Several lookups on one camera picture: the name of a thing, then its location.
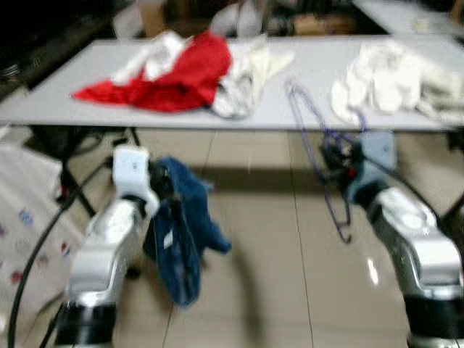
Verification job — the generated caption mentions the grey pillow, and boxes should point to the grey pillow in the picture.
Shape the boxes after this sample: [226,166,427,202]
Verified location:
[238,0,270,37]
[212,6,244,38]

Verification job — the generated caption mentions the small cardboard box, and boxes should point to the small cardboard box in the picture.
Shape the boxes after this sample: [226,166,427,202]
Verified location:
[136,0,169,38]

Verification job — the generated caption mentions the grey table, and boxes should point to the grey table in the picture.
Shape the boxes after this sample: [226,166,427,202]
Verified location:
[0,36,464,146]

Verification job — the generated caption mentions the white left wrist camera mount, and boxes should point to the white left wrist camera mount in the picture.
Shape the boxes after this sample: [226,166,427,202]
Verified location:
[112,144,162,218]

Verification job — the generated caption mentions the plain white shirt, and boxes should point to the plain white shirt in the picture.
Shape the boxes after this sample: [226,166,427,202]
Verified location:
[330,40,428,125]

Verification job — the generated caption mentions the red garment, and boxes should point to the red garment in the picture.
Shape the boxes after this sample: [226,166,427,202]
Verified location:
[71,30,233,114]

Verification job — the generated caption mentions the purple plastic hanger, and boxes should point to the purple plastic hanger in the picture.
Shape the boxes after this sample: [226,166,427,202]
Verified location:
[285,78,368,244]

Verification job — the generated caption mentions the crumpled white garment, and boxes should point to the crumpled white garment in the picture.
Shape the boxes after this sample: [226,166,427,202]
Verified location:
[112,30,297,121]

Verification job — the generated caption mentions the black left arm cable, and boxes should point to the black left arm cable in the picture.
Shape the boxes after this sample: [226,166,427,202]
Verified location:
[6,163,113,348]

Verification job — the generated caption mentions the blue denim jeans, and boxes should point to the blue denim jeans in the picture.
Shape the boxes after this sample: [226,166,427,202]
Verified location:
[142,155,233,307]

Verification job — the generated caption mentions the white long table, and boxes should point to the white long table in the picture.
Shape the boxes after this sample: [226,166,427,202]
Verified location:
[352,0,464,38]

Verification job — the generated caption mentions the large cardboard box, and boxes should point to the large cardboard box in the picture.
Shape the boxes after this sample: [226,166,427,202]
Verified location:
[292,13,357,37]

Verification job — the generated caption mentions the bluish right wrist camera mount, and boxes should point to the bluish right wrist camera mount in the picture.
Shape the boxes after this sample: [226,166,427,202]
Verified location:
[347,130,399,205]

